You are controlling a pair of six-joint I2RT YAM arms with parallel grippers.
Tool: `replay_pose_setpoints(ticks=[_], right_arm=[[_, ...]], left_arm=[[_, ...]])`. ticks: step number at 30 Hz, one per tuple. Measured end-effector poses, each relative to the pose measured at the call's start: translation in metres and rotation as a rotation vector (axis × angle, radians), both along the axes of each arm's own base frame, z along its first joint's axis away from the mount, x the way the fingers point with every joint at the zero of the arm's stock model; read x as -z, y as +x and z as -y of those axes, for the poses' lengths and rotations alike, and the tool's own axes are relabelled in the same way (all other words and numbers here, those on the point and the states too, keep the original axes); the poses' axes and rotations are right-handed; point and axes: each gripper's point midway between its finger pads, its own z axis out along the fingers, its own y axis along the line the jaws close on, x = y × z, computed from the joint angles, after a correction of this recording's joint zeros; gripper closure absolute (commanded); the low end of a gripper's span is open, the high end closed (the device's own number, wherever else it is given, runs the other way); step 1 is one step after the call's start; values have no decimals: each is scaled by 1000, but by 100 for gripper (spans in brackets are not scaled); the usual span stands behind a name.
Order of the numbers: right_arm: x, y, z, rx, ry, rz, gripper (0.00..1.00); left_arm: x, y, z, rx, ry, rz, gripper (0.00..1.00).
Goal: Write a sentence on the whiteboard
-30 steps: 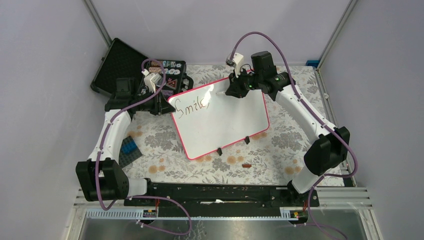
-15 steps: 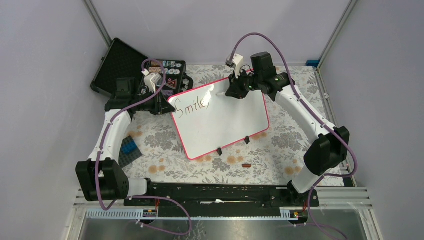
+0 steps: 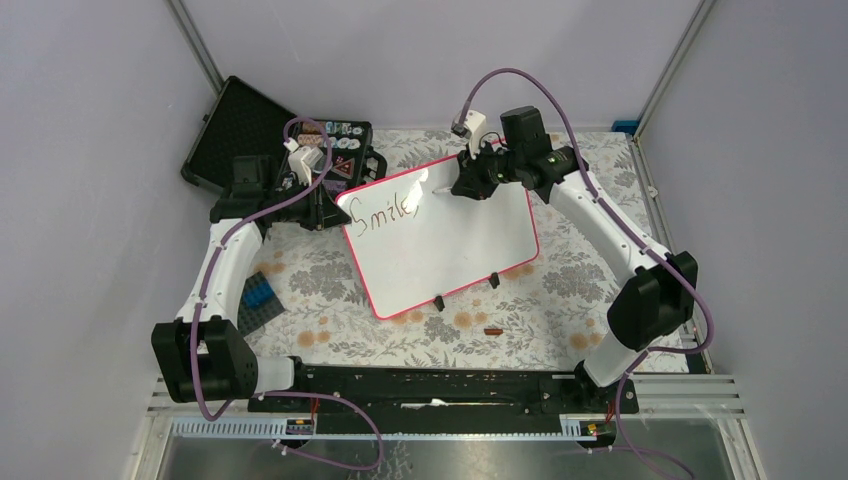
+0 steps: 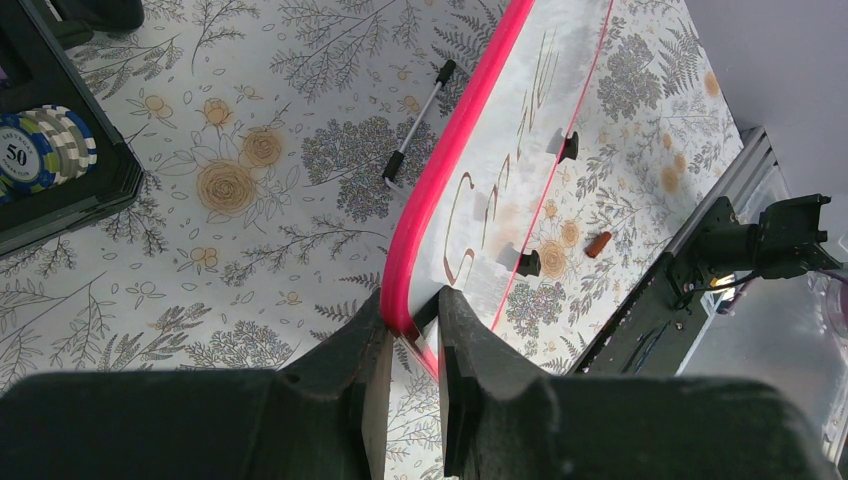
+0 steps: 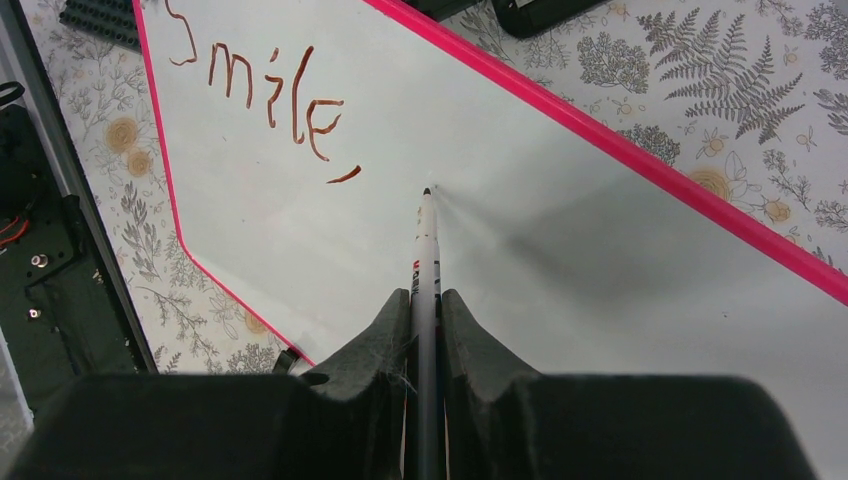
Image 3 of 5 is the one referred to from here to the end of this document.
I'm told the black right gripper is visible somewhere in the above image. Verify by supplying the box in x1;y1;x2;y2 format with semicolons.
452;138;524;201

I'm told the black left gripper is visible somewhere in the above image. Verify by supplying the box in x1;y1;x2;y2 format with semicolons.
265;174;351;230

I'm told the pink framed whiteboard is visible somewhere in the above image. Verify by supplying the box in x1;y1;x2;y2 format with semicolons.
336;156;540;320

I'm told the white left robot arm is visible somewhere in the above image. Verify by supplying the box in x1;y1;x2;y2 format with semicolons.
151;150;349;411

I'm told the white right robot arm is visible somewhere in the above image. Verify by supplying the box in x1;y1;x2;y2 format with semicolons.
450;106;698;412

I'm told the blue lego brick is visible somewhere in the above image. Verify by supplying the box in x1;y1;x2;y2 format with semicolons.
242;277;274;309

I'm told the grey lego baseplate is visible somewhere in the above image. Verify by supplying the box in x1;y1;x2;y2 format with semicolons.
236;272;286;336

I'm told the black poker chip case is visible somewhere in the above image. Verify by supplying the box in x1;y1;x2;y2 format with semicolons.
180;76;388;197

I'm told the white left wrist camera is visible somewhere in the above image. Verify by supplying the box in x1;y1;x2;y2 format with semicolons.
283;138;325;186

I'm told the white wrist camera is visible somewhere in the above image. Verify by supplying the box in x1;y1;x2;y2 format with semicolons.
451;110;487;159
283;138;325;186

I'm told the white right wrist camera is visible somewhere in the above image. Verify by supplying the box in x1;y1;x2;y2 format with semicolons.
451;110;487;159

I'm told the blue corner bracket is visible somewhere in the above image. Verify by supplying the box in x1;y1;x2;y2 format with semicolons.
611;120;640;136

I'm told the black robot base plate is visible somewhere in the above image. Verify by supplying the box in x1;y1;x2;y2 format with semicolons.
290;364;639;416

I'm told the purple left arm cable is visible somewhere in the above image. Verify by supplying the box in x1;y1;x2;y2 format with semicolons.
188;117;387;473

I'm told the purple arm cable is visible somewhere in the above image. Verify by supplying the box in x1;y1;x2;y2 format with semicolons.
188;117;387;473
453;67;717;480

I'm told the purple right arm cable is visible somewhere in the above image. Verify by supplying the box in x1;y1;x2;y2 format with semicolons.
453;67;717;480

